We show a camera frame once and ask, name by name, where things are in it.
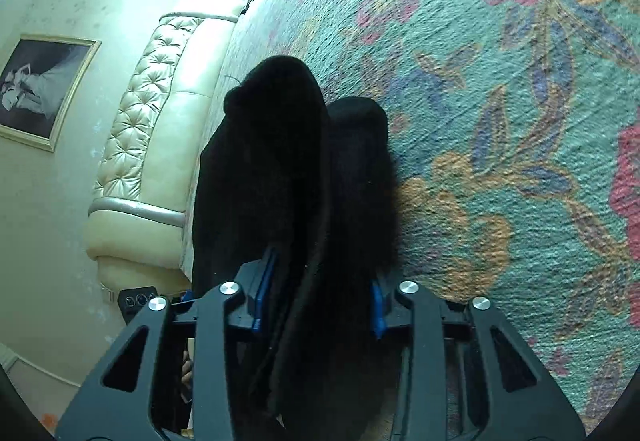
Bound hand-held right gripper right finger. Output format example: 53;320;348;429
370;277;587;441

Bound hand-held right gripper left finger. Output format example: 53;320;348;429
55;246;281;441

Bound black pants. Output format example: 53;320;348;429
191;55;402;441

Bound cream tufted headboard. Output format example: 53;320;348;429
86;0;247;308

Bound floral bed blanket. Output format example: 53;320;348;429
180;0;640;441

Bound framed wall picture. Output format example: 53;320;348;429
0;35;103;153

